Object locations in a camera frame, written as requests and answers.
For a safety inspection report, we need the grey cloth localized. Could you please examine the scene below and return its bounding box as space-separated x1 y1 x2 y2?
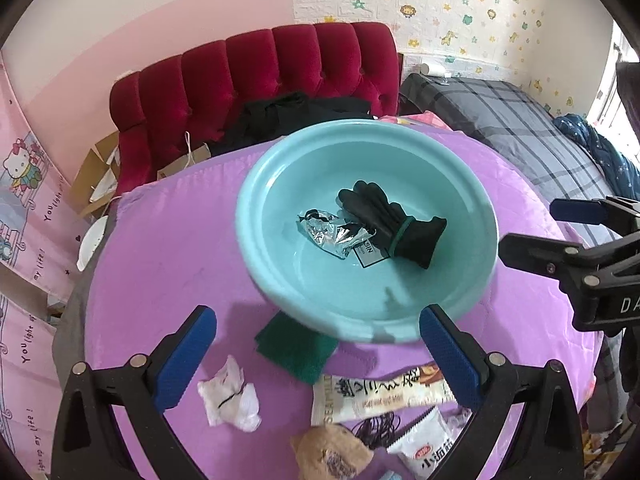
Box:
52 200 121 386

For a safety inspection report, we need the pink printed cloth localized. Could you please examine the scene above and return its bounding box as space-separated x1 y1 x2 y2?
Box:
385 112 451 131

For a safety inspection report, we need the white snack packet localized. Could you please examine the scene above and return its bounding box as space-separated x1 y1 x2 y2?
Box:
387 406 473 480

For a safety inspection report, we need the thin black hair tie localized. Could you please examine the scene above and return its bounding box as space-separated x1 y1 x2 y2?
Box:
218 384 248 407

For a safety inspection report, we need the crumpled silver foil wrapper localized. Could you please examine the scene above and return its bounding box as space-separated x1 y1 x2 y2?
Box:
296 208 396 268

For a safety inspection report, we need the teal plastic basin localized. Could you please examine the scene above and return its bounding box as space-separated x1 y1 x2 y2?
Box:
235 120 500 346

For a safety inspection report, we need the black cord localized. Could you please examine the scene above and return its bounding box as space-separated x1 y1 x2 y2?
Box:
350 410 403 448

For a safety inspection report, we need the dark cloth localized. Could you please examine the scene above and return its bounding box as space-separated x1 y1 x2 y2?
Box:
587 330 640 456

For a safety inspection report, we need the red velvet sofa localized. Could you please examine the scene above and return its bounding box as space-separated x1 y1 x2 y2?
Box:
109 22 401 198

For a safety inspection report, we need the brown soft pouch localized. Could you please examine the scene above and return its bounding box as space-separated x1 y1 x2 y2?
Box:
291 424 376 480

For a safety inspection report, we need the long beige snack packet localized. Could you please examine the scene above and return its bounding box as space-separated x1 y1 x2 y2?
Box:
311 362 458 427

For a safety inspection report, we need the green cloth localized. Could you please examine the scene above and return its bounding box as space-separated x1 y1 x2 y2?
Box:
254 310 341 385

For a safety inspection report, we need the purple blanket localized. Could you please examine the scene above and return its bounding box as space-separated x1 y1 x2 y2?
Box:
82 125 603 480

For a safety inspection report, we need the blue garment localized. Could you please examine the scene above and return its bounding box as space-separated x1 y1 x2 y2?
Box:
552 113 640 201

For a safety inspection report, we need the cardboard box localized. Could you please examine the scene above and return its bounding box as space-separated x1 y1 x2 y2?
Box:
67 130 123 221

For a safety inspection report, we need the crumpled white tissue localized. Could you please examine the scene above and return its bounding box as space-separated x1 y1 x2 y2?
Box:
196 355 262 432

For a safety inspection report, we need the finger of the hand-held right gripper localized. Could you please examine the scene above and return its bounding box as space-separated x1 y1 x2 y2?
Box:
499 232 640 291
550 195 640 233

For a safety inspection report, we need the black clothing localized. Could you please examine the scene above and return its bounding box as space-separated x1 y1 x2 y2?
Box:
207 91 381 158

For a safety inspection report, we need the black glove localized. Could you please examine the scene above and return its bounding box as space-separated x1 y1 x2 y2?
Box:
337 180 447 270

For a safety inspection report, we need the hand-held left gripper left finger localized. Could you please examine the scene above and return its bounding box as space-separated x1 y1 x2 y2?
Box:
52 305 218 480

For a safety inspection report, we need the pink cartoon curtain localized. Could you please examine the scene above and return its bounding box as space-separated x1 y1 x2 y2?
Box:
0 295 66 476
0 52 96 301

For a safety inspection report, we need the white round plate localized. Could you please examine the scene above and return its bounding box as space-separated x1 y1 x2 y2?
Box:
76 215 111 272

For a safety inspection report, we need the clear plastic bag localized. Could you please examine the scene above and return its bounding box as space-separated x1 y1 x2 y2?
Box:
440 407 473 436

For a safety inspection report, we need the grey plaid bed cover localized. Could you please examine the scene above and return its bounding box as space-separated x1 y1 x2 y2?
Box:
398 72 626 251

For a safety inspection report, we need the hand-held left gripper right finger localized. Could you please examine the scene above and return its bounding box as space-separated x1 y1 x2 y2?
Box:
419 304 586 480

